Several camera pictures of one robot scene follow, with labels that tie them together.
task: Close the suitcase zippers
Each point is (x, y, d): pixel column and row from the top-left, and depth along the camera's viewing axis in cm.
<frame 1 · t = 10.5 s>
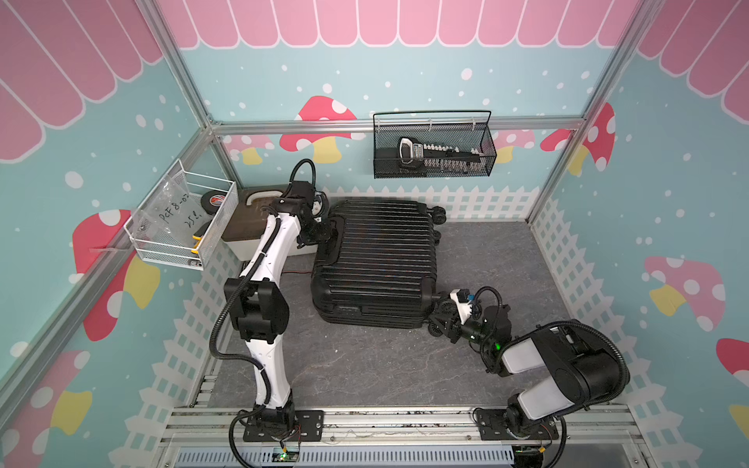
left hand: (326, 241, 90), fingers open
right hand: (433, 314, 87), fingers open
black hard-shell suitcase: (375, 264, 84), point 21 cm above the table
brown lid storage box: (246, 220, 92), point 24 cm above the table
black tape roll: (212, 200, 81), point 35 cm above the table

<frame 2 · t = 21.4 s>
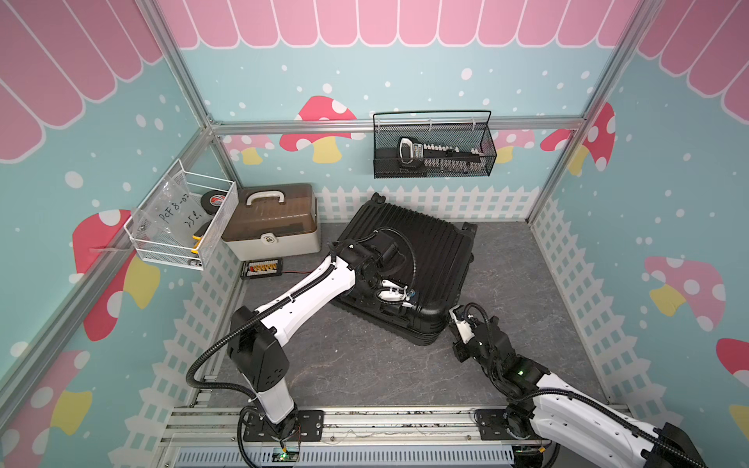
left hand: (375, 300, 79), fingers open
right hand: (452, 326, 84), fingers closed
black hard-shell suitcase: (443, 253, 86), point 22 cm above the table
black charger board: (266, 267, 107), point 2 cm above the table
the other named things where they were.

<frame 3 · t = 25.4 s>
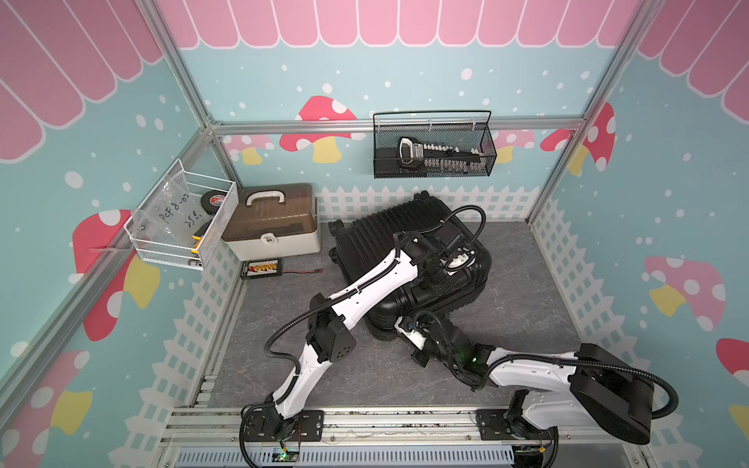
left hand: (443, 287, 81), fingers open
right hand: (400, 336, 82), fingers closed
black hard-shell suitcase: (361, 242, 88), point 22 cm above the table
the other named things where they were.

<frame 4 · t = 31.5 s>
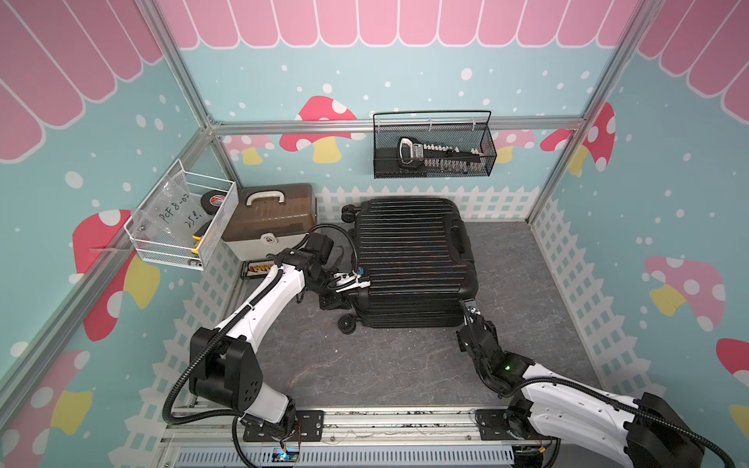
left hand: (342, 299, 82), fingers open
right hand: (468, 319, 86), fingers closed
black hard-shell suitcase: (418, 256, 84), point 22 cm above the table
the other named things where they were.

